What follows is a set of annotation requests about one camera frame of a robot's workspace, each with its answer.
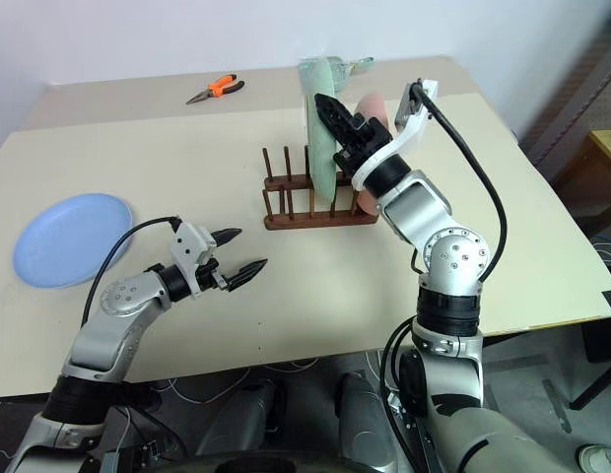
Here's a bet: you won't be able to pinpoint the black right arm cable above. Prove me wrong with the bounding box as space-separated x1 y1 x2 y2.
411 82 508 285

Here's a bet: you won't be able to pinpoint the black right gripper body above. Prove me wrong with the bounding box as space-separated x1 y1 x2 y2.
332 112 392 175

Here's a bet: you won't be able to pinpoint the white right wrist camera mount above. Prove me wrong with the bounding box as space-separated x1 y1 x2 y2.
351 78 441 192

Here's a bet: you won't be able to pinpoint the green plate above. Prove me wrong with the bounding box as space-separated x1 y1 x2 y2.
298 56 347 201

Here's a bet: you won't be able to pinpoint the pink plate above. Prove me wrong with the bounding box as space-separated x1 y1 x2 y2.
353 94 389 217

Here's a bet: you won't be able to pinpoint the orange handled pliers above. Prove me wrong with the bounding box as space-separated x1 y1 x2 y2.
184 73 246 106

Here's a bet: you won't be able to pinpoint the wooden box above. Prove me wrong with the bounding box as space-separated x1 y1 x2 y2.
553 127 611 211

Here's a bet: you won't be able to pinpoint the white shoe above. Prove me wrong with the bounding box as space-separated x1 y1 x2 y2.
576 442 611 473

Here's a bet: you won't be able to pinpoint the pale green plastic utensil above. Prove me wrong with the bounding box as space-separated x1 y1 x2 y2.
326 55 376 94

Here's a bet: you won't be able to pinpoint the beige table mat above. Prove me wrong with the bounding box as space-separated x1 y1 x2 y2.
0 92 611 398

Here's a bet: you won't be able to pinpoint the dark rounded grey shape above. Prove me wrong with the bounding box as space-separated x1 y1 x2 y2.
336 372 401 458
193 381 288 460

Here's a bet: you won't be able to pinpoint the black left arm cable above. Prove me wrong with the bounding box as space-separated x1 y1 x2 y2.
81 217 182 327

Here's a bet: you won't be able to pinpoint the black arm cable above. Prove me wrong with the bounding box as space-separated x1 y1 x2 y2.
81 217 182 327
411 82 508 285

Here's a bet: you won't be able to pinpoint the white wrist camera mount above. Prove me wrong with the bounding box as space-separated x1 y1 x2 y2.
351 78 441 192
169 221 214 300

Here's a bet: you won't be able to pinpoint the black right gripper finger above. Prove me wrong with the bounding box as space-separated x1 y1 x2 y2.
314 93 360 150

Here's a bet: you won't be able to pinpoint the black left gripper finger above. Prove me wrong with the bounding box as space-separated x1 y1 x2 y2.
209 228 244 249
226 257 269 294

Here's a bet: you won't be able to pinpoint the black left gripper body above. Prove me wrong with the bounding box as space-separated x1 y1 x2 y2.
194 258 235 299

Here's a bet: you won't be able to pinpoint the brown pegboard panel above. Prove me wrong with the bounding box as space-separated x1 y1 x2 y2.
517 43 611 174

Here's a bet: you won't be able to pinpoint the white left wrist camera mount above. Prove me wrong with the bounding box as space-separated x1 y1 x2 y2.
169 221 214 300

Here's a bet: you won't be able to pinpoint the white floor wire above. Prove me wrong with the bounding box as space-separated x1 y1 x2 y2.
156 358 322 406

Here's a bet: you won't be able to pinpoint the blue plate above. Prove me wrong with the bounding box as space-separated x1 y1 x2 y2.
13 192 136 291

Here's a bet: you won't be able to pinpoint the black metal frame leg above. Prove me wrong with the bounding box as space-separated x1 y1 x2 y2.
568 319 611 413

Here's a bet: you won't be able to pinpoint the wooden dish rack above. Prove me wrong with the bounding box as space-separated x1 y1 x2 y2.
261 144 381 232

